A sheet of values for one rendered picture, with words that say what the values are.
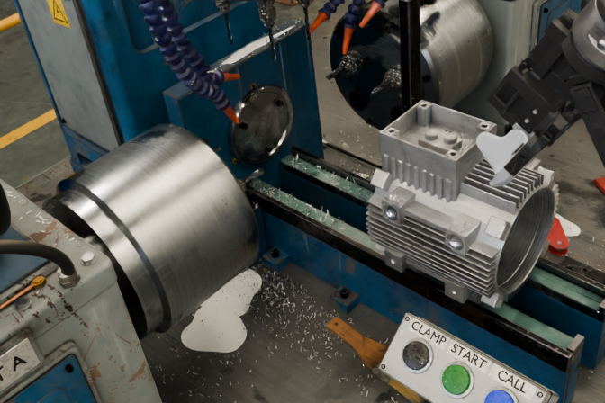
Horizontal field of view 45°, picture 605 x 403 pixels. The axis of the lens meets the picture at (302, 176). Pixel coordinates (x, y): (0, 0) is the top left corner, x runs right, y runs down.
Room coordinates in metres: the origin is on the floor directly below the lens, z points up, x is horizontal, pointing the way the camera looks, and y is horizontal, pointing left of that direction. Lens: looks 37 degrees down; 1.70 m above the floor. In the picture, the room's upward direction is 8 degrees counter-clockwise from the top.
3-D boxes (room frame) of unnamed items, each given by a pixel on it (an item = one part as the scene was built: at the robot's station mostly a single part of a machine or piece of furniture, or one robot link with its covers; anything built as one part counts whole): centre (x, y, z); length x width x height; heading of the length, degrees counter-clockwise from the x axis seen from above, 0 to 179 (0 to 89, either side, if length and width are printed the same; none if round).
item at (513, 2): (1.41, -0.45, 0.99); 0.35 x 0.31 x 0.37; 132
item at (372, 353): (0.72, -0.07, 0.80); 0.21 x 0.05 x 0.01; 37
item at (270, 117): (1.08, 0.06, 1.01); 0.15 x 0.02 x 0.15; 132
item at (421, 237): (0.78, -0.22, 1.01); 0.20 x 0.19 x 0.19; 43
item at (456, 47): (1.23, -0.25, 1.04); 0.41 x 0.25 x 0.25; 132
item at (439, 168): (0.80, -0.19, 1.11); 0.12 x 0.11 x 0.07; 43
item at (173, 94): (1.12, 0.10, 0.97); 0.30 x 0.11 x 0.34; 132
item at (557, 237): (0.92, -0.42, 0.81); 0.09 x 0.03 x 0.02; 175
